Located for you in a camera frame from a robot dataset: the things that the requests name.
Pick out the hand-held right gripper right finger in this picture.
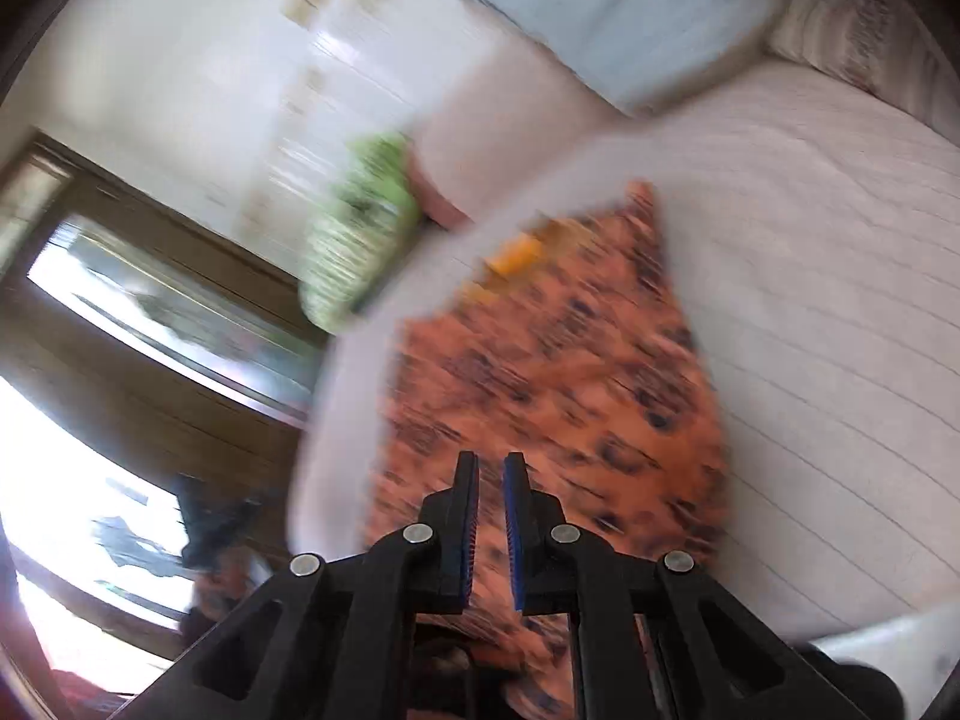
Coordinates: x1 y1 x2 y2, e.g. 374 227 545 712
502 453 875 720

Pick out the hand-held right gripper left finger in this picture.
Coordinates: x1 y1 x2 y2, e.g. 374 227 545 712
131 451 481 720

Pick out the orange floral cloth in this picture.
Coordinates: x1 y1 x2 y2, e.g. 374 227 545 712
367 180 734 720

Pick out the wooden door with glass panes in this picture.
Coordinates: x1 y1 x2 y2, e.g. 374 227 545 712
0 131 332 691

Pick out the green patterned pillow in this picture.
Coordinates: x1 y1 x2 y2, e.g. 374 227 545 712
298 131 421 331

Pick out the pink bolster cushion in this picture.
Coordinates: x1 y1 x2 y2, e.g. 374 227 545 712
409 37 625 230

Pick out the grey-blue pillow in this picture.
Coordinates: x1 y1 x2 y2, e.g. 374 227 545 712
448 0 790 118

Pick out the striped floral pillow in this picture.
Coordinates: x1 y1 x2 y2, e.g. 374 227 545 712
765 0 947 122

